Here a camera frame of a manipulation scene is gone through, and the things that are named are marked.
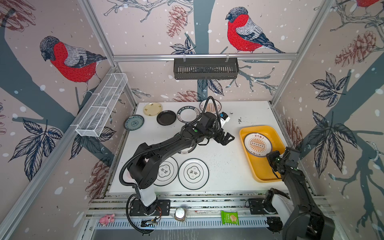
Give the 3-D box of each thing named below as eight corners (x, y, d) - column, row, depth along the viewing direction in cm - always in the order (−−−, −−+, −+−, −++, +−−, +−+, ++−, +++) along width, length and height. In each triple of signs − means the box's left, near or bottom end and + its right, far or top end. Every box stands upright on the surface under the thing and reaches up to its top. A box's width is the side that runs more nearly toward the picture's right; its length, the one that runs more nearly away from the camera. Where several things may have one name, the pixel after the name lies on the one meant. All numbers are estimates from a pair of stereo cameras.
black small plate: (156, 125, 110) (155, 122, 107) (159, 112, 118) (158, 110, 115) (175, 125, 110) (174, 122, 107) (176, 112, 118) (176, 110, 115)
